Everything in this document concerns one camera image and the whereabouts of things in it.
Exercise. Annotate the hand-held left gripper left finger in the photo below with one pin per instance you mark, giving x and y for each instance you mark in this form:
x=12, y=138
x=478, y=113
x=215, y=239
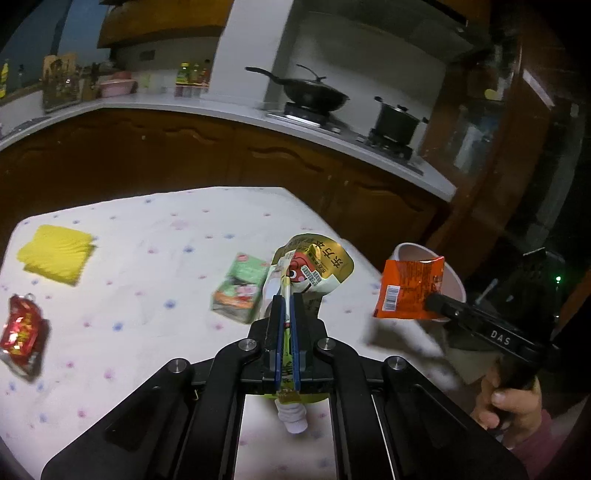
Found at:
x=276, y=341

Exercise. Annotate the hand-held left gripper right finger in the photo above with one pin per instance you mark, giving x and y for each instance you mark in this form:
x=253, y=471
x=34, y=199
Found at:
x=299, y=350

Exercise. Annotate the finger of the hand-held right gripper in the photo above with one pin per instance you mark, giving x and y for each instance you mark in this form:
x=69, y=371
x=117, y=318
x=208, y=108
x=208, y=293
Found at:
x=448, y=307

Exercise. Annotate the pink bin with white rim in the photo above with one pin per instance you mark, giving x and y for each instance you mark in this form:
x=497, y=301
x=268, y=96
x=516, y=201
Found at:
x=455, y=286

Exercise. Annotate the red orange snack packet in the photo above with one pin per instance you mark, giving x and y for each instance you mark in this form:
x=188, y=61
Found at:
x=406, y=288

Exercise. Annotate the gold red drink pouch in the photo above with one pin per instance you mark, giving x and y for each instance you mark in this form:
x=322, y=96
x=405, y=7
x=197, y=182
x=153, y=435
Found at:
x=318, y=272

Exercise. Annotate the person's right forearm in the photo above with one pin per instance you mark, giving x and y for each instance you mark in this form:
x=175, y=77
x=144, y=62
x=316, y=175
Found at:
x=540, y=452

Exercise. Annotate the person's right hand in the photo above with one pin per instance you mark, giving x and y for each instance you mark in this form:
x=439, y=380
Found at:
x=517, y=410

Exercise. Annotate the green flattened packet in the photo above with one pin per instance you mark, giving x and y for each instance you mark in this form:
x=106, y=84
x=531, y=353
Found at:
x=238, y=288

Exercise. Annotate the floral white tablecloth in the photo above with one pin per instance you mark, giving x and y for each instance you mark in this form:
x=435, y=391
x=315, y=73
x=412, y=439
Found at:
x=152, y=258

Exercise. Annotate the wooden base cabinets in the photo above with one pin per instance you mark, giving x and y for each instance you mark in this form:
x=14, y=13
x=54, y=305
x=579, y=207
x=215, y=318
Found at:
x=277, y=161

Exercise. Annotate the black stock pot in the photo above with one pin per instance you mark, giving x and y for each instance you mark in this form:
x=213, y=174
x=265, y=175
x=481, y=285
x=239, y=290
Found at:
x=395, y=124

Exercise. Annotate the gas stove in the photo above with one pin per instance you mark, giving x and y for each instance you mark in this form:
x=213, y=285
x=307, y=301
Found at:
x=304, y=114

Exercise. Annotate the yellow sponge cloth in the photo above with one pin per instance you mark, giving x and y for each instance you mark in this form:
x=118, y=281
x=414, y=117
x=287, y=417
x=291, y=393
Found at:
x=55, y=253

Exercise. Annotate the black wok with lid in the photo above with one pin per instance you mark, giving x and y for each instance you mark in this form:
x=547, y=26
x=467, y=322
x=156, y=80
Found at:
x=318, y=98

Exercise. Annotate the red candy packet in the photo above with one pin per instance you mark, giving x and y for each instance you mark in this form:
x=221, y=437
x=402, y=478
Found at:
x=23, y=330

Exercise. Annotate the white kitchen countertop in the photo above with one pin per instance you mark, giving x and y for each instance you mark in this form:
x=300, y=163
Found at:
x=184, y=102

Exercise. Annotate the dark condiment bottle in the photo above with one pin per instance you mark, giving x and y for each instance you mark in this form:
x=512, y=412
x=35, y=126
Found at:
x=206, y=74

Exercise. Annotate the yellow condiment bottle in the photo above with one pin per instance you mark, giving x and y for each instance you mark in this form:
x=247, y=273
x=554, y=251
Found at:
x=183, y=76
x=195, y=76

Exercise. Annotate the range hood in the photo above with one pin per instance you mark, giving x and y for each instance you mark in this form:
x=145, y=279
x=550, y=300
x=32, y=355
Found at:
x=383, y=23

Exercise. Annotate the pink basin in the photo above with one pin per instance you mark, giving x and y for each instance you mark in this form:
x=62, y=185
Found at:
x=117, y=85

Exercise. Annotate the dish rack with boards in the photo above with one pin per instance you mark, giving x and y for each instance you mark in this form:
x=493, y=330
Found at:
x=60, y=85

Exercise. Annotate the kitchen window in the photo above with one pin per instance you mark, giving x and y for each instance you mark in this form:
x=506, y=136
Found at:
x=78, y=32

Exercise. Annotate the small dark bottle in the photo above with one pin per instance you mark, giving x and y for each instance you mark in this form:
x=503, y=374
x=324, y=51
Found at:
x=21, y=77

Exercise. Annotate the yellow dish soap bottle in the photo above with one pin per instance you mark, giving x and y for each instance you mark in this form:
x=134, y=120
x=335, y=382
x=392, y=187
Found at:
x=3, y=81

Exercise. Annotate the wall socket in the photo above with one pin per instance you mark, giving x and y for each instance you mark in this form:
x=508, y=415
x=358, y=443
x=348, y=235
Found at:
x=146, y=55

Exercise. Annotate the wooden wall cabinets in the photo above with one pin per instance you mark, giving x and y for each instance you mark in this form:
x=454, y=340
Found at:
x=161, y=23

